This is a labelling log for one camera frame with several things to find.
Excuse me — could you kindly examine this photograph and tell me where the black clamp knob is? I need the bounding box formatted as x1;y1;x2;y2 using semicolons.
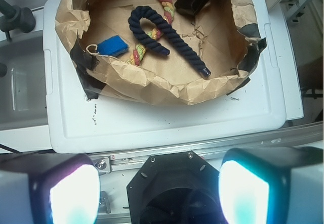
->
1;0;36;42

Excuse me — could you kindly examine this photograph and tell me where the multicolour twisted rope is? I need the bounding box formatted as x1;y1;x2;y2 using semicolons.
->
126;0;176;67

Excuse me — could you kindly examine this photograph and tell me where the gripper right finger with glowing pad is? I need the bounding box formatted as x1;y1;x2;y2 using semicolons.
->
218;147;323;223

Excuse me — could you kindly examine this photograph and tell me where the black octagonal mount plate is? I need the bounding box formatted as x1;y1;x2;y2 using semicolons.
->
127;151;225;223

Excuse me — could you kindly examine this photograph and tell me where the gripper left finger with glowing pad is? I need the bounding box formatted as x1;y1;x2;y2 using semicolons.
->
1;153;100;223

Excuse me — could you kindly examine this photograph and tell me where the dark blue twisted rope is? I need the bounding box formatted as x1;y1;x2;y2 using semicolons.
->
128;6;212;77

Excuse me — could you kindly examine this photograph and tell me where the crumpled brown paper bag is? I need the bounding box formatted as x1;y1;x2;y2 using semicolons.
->
55;0;266;106

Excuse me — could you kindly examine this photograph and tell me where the clear plastic container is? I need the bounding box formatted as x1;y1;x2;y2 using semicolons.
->
1;31;48;130

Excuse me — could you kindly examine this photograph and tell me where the blue sponge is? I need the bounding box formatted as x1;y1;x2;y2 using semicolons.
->
97;35;129;57

